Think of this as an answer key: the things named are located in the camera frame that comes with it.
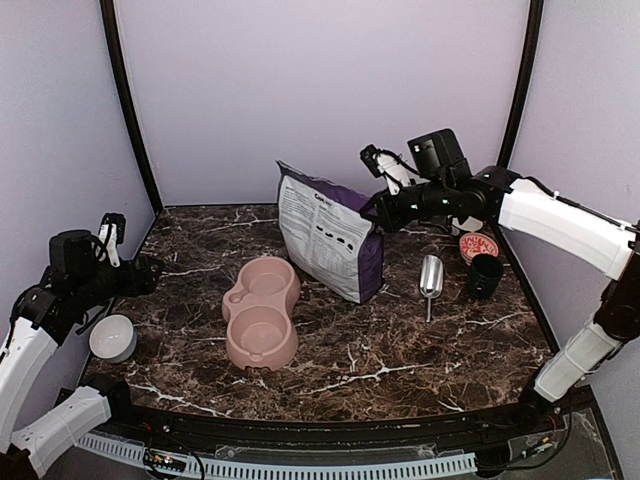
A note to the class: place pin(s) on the silver metal scoop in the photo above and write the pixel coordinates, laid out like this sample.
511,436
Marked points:
431,281

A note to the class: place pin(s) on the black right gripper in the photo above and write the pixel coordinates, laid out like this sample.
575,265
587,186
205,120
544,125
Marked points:
386,216

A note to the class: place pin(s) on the dark green cup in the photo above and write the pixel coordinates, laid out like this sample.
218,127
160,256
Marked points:
484,276

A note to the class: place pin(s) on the grey slotted cable duct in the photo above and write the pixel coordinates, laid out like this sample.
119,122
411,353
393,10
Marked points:
229,462

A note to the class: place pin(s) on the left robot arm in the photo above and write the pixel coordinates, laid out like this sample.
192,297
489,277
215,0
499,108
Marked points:
40,322

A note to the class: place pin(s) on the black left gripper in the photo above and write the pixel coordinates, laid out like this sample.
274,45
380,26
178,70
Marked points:
147,283

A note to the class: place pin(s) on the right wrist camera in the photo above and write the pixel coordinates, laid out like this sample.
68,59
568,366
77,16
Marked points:
437,156

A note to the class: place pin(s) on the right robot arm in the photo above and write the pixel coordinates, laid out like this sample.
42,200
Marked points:
523,204

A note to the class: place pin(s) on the pink double pet bowl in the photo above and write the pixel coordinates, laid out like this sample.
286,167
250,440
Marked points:
258,310

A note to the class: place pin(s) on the purple white pet food bag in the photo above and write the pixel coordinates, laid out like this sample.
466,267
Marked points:
326,237

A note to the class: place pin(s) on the black white dotted cup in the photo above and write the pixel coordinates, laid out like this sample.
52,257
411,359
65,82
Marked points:
456,227

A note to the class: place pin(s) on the white grey ceramic bowl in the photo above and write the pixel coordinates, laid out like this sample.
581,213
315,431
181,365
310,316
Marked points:
113,339

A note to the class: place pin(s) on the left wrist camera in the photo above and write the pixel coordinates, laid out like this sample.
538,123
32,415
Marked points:
78,252

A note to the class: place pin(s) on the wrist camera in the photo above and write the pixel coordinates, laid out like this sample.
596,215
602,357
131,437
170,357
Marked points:
437,156
78,252

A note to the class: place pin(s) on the black left frame post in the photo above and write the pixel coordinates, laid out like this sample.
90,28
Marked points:
126,101

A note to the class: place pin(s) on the black front table rail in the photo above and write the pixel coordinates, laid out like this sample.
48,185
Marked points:
250,414

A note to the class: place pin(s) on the red patterned bowl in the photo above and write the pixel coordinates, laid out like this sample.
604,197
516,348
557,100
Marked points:
473,243

